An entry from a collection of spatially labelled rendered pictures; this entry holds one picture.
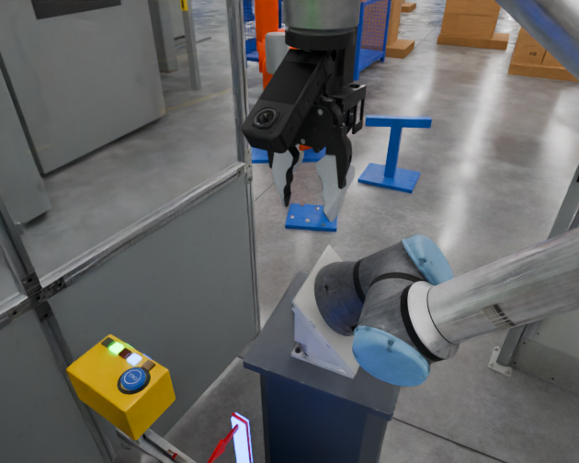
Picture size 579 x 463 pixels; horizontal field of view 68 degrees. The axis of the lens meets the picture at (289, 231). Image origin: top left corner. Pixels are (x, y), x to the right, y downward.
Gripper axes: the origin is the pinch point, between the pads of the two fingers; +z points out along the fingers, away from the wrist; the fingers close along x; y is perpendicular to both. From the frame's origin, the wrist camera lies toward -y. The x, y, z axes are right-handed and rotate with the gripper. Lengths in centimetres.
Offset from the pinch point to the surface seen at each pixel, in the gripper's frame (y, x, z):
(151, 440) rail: -14, 27, 57
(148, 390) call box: -14.5, 21.5, 36.2
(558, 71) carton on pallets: 689, -7, 132
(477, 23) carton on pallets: 853, 146, 106
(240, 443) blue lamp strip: -16.2, -0.1, 29.2
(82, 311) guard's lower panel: 1, 70, 58
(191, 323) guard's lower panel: 38, 70, 95
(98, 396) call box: -20, 28, 37
